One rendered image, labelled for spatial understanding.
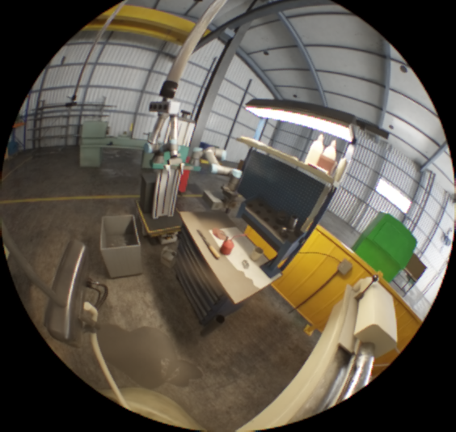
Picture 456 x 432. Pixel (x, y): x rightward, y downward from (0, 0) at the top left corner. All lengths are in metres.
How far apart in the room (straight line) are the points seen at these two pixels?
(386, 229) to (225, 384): 3.08
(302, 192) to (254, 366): 1.77
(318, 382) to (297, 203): 1.01
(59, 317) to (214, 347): 1.50
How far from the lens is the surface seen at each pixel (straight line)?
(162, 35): 8.14
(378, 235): 3.00
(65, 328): 0.47
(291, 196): 1.07
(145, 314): 1.76
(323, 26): 8.46
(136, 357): 1.70
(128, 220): 1.95
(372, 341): 0.76
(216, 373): 1.73
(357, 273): 1.82
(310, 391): 0.66
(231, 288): 0.90
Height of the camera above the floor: 1.67
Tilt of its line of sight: 24 degrees down
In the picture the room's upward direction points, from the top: 21 degrees clockwise
